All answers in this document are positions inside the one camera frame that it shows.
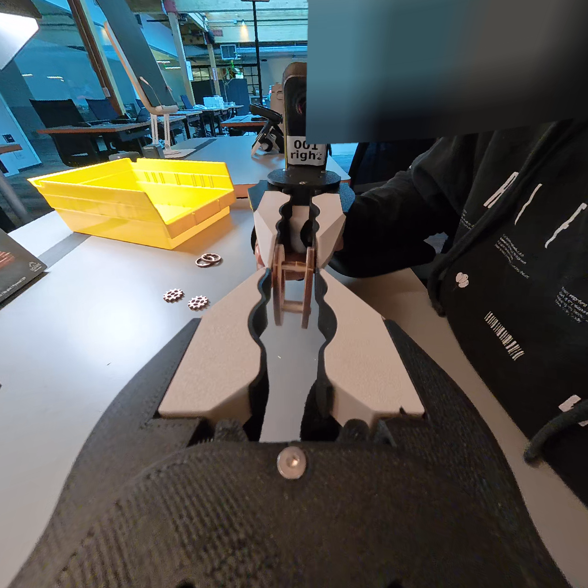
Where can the yellow plastic bin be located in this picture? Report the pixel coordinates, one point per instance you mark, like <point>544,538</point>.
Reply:
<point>115,206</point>

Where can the wooden gear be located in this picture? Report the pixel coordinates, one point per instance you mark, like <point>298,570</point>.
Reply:
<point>168,297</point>
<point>193,304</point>

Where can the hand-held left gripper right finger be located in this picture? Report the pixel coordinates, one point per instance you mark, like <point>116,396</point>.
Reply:
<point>367,367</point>

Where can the black screen on stand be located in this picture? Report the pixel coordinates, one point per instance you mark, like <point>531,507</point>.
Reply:
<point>138,50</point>

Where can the person's black hoodie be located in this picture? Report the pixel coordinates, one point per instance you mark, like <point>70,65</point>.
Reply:
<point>514,275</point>

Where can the wooden spool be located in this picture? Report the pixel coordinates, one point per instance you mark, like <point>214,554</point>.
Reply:
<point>278,294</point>

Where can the black white device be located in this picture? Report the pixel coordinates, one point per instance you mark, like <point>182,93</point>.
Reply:
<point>268,115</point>

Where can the background wooden desk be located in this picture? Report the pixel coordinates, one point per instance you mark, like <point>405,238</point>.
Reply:
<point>101,129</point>
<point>243,123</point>

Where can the person's right hand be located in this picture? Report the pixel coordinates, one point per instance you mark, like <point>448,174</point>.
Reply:
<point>260,257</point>

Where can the white angled panel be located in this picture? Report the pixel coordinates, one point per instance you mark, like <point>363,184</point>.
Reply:
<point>16,39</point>

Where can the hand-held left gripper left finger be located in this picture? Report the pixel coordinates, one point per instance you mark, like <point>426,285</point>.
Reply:
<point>216,367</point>

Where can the person's right forearm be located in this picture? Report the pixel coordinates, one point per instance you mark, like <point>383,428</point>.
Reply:
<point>395,229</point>

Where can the black office chair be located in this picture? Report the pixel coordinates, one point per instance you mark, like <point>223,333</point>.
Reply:
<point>57,112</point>
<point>102,109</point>

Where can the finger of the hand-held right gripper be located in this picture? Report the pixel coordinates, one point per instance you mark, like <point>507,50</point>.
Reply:
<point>266,220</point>
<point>331,220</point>

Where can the dark puzzle kit box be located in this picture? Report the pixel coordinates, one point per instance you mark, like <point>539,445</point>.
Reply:
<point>18,271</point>

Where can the grey metal pole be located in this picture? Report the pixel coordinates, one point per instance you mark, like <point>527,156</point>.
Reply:
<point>11,197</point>

